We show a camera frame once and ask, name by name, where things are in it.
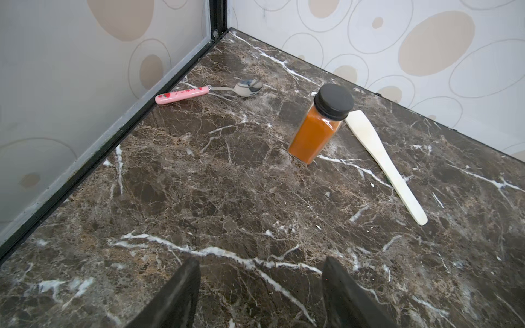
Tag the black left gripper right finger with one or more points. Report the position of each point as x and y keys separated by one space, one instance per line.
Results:
x=346 y=303

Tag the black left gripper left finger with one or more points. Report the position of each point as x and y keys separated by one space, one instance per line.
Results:
x=175 y=304

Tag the wooden spatula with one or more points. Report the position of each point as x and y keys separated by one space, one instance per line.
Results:
x=366 y=134

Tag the amber jar black lid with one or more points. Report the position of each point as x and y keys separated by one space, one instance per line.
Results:
x=331 y=106

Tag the pink pen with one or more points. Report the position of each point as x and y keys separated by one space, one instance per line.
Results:
x=244 y=88

